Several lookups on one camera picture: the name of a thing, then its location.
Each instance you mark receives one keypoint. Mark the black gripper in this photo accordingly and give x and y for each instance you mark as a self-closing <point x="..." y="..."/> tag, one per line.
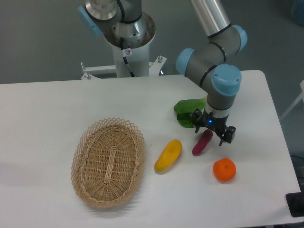
<point x="201" y="119"/>

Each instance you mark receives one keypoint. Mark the purple sweet potato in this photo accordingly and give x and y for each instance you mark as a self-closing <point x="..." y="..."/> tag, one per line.
<point x="203" y="142"/>

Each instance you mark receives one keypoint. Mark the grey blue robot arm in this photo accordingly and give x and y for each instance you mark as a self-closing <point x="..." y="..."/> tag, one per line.
<point x="206" y="68"/>

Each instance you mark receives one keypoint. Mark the green bok choy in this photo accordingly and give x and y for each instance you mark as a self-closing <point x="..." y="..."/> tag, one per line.
<point x="185" y="108"/>

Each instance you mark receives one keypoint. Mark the orange tangerine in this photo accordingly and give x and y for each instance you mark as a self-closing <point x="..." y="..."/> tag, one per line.
<point x="224" y="170"/>

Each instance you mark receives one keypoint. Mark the yellow mango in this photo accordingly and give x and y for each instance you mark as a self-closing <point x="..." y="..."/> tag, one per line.
<point x="168" y="156"/>

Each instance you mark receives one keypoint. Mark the oval wicker basket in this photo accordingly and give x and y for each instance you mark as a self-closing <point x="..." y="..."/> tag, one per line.
<point x="108" y="163"/>

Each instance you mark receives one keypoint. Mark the black device at table edge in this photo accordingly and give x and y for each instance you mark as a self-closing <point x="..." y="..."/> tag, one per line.
<point x="295" y="203"/>

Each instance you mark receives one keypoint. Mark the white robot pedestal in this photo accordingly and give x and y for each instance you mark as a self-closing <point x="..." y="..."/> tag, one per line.
<point x="130" y="44"/>

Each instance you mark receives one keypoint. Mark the white frame at right edge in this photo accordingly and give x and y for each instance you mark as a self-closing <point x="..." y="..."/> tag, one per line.
<point x="299" y="98"/>

